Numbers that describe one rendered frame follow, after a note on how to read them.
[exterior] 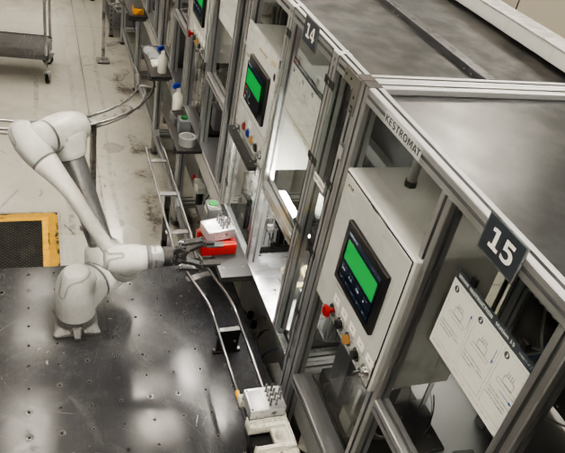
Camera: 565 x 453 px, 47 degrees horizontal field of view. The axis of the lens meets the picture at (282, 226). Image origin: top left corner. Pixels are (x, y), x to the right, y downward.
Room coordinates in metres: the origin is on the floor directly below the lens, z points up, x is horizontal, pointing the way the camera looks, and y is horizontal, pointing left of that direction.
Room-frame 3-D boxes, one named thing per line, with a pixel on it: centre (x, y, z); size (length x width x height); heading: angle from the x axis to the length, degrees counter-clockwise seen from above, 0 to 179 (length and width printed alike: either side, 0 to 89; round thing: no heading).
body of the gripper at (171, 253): (1.90, 0.37, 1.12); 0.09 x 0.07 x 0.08; 114
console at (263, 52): (2.47, 0.11, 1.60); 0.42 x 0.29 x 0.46; 24
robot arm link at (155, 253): (1.87, 0.44, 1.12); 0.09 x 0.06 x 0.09; 24
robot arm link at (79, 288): (1.90, 0.75, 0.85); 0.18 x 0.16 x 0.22; 157
